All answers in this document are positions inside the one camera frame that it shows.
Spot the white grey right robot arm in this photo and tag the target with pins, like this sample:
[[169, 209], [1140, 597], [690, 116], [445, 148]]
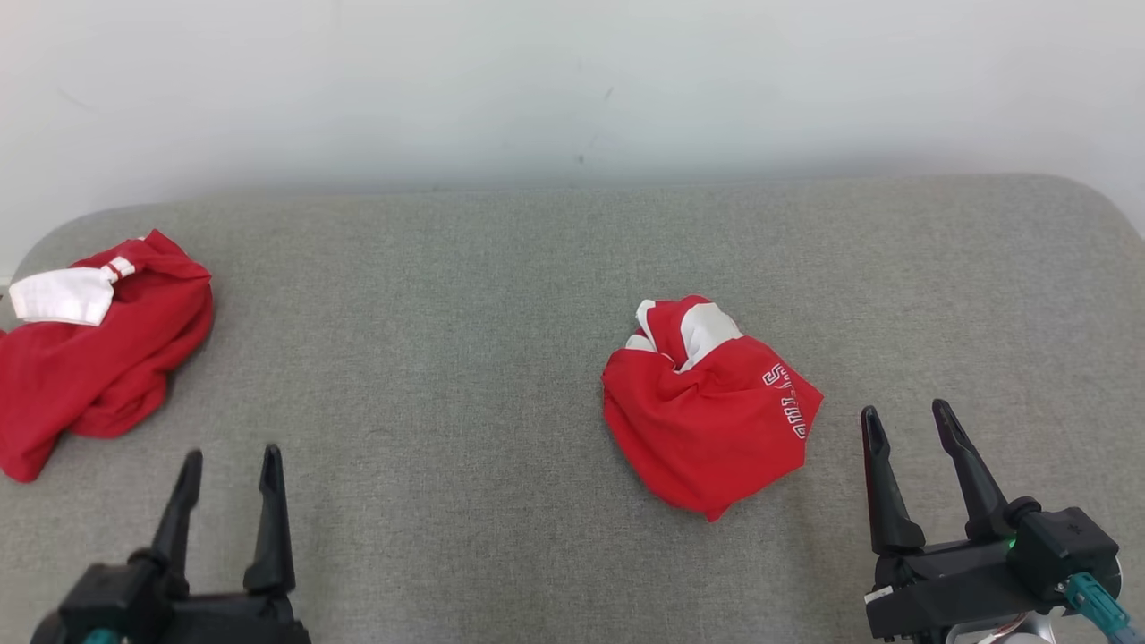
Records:
[[1029, 631]]

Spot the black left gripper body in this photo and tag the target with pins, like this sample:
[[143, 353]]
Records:
[[233, 622]]

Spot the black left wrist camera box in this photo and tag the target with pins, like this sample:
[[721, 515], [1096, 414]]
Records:
[[98, 604]]

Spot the red basketball jersey white sleeves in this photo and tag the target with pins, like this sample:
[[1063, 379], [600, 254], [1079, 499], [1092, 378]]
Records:
[[98, 367]]

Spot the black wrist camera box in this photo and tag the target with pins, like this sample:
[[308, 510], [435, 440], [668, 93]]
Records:
[[1064, 541], [98, 604]]

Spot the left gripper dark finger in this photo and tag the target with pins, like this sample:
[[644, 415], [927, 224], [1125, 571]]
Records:
[[179, 519], [271, 537]]

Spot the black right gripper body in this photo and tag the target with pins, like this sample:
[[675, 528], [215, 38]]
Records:
[[948, 581]]

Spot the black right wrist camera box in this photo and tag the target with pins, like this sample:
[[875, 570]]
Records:
[[1064, 541]]

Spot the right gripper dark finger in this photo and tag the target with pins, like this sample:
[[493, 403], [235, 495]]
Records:
[[975, 483], [890, 501]]

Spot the red shorts with white trim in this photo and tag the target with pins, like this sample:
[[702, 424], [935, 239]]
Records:
[[707, 429]]

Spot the grey fabric sofa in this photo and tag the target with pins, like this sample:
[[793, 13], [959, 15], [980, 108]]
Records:
[[465, 376]]

